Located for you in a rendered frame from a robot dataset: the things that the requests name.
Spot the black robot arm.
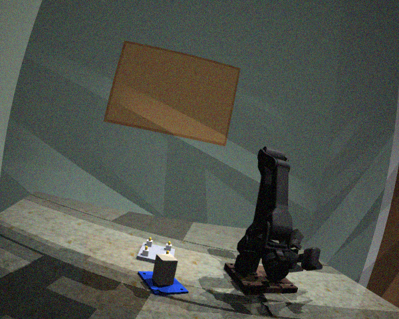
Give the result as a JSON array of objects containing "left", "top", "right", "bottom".
[{"left": 234, "top": 147, "right": 304, "bottom": 282}]

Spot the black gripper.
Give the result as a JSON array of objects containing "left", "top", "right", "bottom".
[{"left": 283, "top": 247, "right": 323, "bottom": 272}]

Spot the blue board with square handle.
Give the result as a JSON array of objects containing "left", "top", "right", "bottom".
[{"left": 138, "top": 254, "right": 189, "bottom": 295}]

